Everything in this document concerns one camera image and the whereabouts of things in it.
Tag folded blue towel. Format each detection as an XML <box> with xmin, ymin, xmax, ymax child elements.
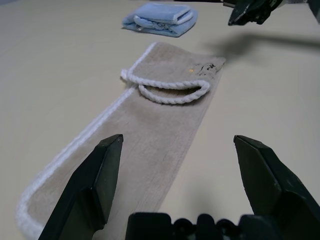
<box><xmin>121</xmin><ymin>2</ymin><xmax>199</xmax><ymax>38</ymax></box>

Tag beige towel with white trim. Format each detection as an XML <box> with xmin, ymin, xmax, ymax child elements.
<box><xmin>15</xmin><ymin>41</ymin><xmax>227</xmax><ymax>238</ymax></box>

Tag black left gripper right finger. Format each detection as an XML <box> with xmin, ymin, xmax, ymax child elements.
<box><xmin>233</xmin><ymin>134</ymin><xmax>320</xmax><ymax>240</ymax></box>

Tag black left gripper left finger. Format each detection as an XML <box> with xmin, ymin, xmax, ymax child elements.
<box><xmin>37</xmin><ymin>134</ymin><xmax>124</xmax><ymax>240</ymax></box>

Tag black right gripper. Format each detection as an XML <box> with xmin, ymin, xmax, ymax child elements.
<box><xmin>223</xmin><ymin>0</ymin><xmax>282</xmax><ymax>26</ymax></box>

